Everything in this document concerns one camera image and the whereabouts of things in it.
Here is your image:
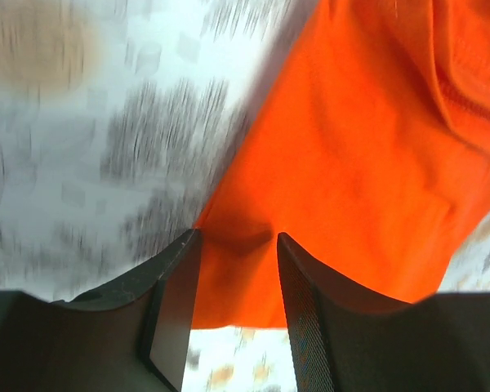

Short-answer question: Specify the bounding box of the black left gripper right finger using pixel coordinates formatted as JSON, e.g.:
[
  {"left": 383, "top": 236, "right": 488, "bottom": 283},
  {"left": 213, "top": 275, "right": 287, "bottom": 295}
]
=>
[{"left": 277, "top": 233, "right": 490, "bottom": 391}]

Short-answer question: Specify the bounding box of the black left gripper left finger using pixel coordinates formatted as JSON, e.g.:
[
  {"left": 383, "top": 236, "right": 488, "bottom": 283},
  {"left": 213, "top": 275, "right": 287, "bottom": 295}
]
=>
[{"left": 0, "top": 229, "right": 201, "bottom": 391}]

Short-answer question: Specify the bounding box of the orange t shirt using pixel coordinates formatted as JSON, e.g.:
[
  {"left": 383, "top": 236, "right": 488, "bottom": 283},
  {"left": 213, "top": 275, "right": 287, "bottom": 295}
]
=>
[{"left": 193, "top": 1, "right": 490, "bottom": 329}]

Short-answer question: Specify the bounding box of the floral patterned table mat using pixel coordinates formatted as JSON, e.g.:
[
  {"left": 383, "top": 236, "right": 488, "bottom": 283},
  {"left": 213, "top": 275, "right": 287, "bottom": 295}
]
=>
[{"left": 0, "top": 1, "right": 490, "bottom": 391}]

